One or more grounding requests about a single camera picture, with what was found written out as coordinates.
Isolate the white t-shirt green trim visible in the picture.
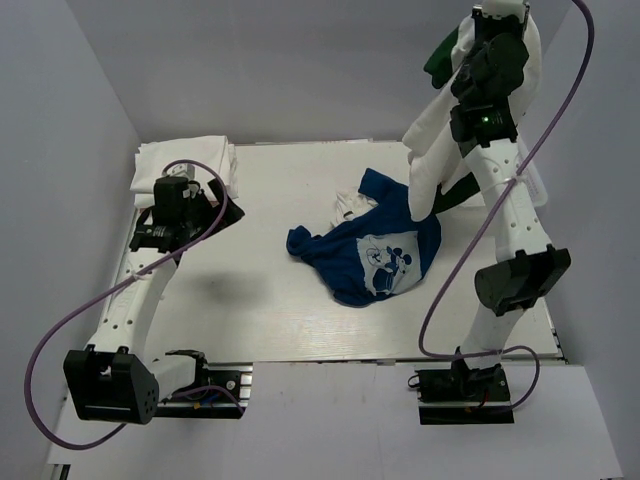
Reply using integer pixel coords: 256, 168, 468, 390
402, 9, 544, 222

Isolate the white t-shirt black print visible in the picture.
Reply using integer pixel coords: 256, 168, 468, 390
332, 187, 378, 227

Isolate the blue Mickey Mouse t-shirt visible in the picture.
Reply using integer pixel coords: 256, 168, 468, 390
286, 168, 442, 307

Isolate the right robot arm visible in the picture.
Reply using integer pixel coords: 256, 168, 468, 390
450, 33, 571, 399

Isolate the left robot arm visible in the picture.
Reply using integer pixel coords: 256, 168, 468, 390
63, 176, 244, 425

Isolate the folded white t-shirt stack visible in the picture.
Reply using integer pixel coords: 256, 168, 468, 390
129, 133, 242, 207

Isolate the white plastic laundry basket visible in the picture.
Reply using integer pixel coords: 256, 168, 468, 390
519, 161, 548, 209

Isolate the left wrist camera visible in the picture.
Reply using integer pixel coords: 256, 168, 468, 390
166, 162, 195, 182

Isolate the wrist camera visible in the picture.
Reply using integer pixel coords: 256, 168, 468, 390
166, 162, 195, 182
474, 0, 530, 24

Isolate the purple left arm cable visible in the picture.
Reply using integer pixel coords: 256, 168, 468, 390
23, 160, 246, 449

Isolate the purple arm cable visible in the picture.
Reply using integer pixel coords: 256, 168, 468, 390
417, 0, 596, 411
23, 160, 246, 449

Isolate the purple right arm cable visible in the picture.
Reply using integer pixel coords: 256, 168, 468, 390
417, 0, 596, 411

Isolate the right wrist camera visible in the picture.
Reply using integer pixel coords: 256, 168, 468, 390
474, 0, 530, 24

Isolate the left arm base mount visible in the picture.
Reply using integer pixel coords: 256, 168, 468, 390
155, 364, 253, 420

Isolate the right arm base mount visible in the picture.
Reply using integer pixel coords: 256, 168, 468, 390
407, 368, 514, 426

